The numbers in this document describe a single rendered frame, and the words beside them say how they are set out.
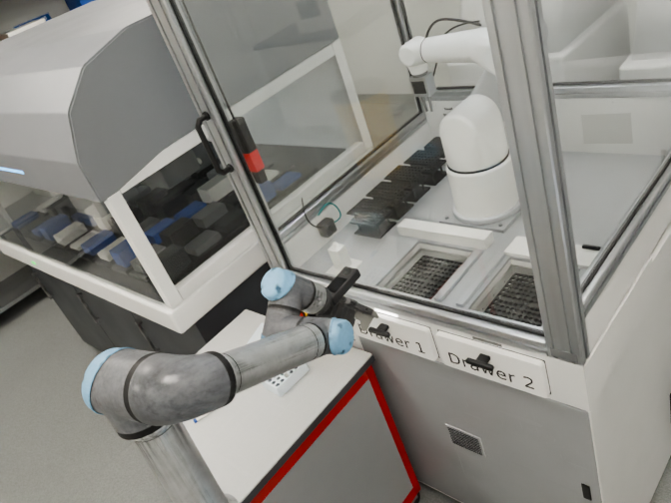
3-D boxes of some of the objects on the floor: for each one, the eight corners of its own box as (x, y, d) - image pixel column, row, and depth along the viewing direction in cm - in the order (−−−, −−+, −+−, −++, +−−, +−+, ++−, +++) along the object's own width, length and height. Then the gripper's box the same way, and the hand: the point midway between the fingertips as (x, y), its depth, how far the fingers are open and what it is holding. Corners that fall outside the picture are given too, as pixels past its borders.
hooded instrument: (265, 474, 257) (24, 75, 166) (77, 355, 383) (-118, 92, 293) (421, 298, 320) (309, -61, 230) (217, 246, 447) (91, 1, 356)
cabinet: (620, 597, 177) (594, 414, 137) (358, 460, 248) (290, 312, 207) (716, 373, 228) (718, 192, 187) (476, 312, 298) (439, 171, 257)
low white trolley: (331, 649, 191) (235, 507, 152) (216, 552, 233) (118, 422, 195) (430, 502, 222) (372, 353, 183) (314, 440, 264) (246, 308, 225)
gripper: (295, 315, 148) (349, 334, 163) (326, 324, 140) (380, 343, 155) (306, 281, 149) (359, 303, 164) (337, 288, 142) (390, 311, 156)
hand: (369, 311), depth 159 cm, fingers open, 3 cm apart
